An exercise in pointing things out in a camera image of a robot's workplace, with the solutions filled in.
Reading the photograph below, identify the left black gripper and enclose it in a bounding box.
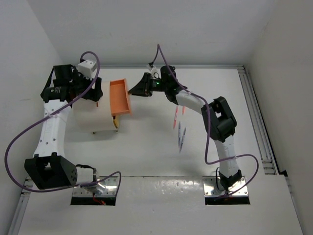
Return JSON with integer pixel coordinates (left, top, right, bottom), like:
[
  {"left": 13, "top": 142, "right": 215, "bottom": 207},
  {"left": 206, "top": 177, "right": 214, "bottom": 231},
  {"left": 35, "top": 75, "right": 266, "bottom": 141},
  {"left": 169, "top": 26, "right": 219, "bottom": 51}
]
[{"left": 69, "top": 70, "right": 102, "bottom": 102}]

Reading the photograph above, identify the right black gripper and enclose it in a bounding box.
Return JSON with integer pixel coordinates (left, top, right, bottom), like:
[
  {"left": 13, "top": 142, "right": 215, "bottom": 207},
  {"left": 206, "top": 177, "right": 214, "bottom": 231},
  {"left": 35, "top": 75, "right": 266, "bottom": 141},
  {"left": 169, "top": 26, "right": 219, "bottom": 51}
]
[{"left": 130, "top": 72, "right": 169, "bottom": 96}]

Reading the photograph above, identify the coral drawer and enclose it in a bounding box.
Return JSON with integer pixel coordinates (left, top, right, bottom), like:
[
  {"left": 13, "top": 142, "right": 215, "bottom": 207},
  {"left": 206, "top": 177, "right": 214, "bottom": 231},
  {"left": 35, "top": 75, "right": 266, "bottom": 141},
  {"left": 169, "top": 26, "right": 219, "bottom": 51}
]
[{"left": 110, "top": 79, "right": 132, "bottom": 116}]

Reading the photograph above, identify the round drawer cabinet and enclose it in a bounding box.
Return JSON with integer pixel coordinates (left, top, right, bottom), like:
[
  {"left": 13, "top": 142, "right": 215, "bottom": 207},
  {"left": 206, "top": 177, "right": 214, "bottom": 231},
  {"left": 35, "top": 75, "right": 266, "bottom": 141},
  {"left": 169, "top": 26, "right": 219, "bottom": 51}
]
[{"left": 73, "top": 81, "right": 120, "bottom": 133}]

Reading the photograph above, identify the blue pen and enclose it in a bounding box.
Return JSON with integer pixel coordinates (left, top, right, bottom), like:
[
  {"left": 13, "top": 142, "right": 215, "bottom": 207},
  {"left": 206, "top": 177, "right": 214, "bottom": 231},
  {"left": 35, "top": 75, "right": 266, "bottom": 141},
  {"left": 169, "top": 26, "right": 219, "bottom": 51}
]
[{"left": 178, "top": 121, "right": 181, "bottom": 148}]

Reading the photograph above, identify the grey pen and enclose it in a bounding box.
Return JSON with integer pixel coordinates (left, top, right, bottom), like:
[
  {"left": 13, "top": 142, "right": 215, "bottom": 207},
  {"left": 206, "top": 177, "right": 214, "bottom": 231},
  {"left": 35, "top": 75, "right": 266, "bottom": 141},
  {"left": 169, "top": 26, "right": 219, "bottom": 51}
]
[{"left": 179, "top": 127, "right": 186, "bottom": 152}]

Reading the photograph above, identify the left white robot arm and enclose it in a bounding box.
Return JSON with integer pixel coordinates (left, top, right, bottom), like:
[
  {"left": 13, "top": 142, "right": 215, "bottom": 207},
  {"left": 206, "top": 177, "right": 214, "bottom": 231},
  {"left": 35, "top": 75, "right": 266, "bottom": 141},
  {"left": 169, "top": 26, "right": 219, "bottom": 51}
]
[{"left": 24, "top": 60, "right": 103, "bottom": 191}]

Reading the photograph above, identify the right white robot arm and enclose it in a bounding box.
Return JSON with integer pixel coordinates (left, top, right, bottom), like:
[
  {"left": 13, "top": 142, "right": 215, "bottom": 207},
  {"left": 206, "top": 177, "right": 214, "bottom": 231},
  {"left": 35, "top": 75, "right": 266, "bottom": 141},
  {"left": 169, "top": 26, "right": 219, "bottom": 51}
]
[{"left": 129, "top": 66, "right": 242, "bottom": 190}]

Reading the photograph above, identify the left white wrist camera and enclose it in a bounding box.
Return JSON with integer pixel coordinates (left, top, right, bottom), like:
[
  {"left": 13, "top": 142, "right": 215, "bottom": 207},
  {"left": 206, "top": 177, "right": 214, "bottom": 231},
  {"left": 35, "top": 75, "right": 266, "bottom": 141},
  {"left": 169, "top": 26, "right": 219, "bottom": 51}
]
[{"left": 77, "top": 60, "right": 97, "bottom": 80}]

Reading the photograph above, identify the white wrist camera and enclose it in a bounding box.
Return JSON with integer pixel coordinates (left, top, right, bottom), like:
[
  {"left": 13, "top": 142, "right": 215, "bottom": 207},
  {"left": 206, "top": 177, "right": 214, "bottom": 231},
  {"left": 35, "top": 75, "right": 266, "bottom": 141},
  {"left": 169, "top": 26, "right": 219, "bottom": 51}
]
[
  {"left": 147, "top": 62, "right": 159, "bottom": 79},
  {"left": 77, "top": 60, "right": 97, "bottom": 80}
]

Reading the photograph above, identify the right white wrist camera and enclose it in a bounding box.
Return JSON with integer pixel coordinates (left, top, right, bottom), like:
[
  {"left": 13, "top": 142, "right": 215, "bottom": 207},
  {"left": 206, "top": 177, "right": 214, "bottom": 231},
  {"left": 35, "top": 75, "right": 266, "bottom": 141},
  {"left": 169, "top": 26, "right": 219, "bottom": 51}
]
[{"left": 147, "top": 62, "right": 159, "bottom": 79}]

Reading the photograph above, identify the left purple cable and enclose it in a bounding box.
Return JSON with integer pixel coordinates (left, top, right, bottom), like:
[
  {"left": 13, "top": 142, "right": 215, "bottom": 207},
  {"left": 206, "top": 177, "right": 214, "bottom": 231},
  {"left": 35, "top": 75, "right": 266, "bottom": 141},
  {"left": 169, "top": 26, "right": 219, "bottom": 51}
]
[{"left": 4, "top": 51, "right": 122, "bottom": 193}]

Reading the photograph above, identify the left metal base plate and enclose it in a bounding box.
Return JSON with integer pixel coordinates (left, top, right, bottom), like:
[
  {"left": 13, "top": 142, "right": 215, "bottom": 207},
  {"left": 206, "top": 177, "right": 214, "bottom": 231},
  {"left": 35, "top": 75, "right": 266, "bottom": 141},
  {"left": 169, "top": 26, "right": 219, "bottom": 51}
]
[{"left": 72, "top": 176, "right": 119, "bottom": 198}]

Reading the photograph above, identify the metal base plate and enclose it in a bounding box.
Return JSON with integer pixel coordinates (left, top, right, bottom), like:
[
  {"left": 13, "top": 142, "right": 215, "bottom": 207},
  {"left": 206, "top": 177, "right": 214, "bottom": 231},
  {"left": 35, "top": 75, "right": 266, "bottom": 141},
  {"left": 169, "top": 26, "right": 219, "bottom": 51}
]
[
  {"left": 203, "top": 176, "right": 248, "bottom": 198},
  {"left": 72, "top": 176, "right": 119, "bottom": 198}
]

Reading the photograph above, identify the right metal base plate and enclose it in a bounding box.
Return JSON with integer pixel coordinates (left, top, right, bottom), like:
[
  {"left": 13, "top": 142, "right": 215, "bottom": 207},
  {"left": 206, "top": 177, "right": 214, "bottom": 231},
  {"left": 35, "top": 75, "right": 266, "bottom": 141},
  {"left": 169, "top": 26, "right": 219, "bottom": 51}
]
[{"left": 203, "top": 176, "right": 248, "bottom": 198}]

